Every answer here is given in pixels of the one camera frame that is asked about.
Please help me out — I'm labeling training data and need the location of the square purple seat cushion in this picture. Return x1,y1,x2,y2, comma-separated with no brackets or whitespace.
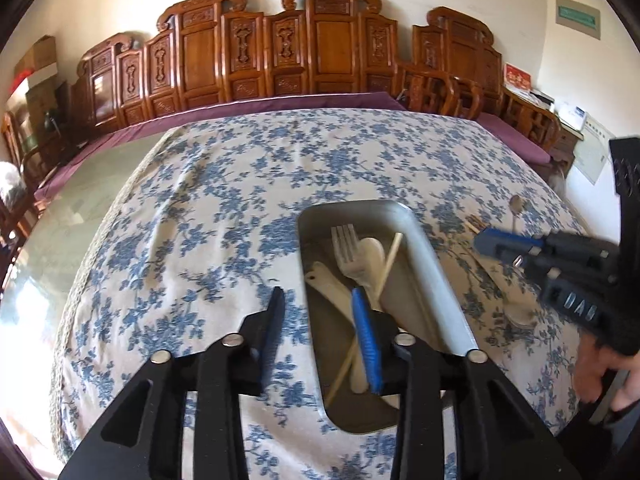
477,112,551,164

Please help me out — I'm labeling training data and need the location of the carved wooden sofa bench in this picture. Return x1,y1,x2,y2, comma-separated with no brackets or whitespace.
70,0,481,127

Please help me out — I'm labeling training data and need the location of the white fluffy bundle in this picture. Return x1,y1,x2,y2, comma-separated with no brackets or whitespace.
547,160,569,192

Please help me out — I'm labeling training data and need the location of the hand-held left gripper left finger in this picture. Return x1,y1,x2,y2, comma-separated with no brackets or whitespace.
57,286,286,480

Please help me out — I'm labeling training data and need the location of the wooden side table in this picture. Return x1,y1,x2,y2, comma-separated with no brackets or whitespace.
502,87,583,172

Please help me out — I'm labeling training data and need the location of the person's right hand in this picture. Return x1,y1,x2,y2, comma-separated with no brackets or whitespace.
572,331,640,413

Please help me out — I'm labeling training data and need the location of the long purple seat cushion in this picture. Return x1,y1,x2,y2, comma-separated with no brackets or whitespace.
35,91,409,202

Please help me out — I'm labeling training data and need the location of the red gift box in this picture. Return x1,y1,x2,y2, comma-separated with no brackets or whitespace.
504,62,534,94

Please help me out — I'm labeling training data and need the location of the carved wooden chair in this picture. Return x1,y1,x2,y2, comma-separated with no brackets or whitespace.
0,110,68,233

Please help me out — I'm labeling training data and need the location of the white wall panel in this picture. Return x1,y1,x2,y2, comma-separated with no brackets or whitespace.
575,114,617,186

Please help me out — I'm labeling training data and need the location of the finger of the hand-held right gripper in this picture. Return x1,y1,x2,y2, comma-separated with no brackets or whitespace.
474,227,547,264
609,136,640,246

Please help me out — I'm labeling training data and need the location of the green electrical box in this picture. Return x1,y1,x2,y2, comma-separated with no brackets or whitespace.
556,0,601,40

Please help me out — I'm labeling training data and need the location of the grey metal tray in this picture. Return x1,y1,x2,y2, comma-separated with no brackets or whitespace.
297,199,481,433

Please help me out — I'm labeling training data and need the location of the brown cardboard box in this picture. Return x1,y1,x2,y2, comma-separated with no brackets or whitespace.
12,35,58,79

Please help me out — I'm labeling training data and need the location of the white desk phone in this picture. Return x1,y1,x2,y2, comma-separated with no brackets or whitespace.
557,101,586,134

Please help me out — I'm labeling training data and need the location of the blue floral tablecloth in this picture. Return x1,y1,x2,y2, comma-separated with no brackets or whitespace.
50,109,608,480

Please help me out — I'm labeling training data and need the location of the carved wooden armchair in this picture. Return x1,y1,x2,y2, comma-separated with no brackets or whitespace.
397,6,562,157

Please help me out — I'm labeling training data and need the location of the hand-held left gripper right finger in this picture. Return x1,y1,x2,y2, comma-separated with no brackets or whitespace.
350,287,583,480

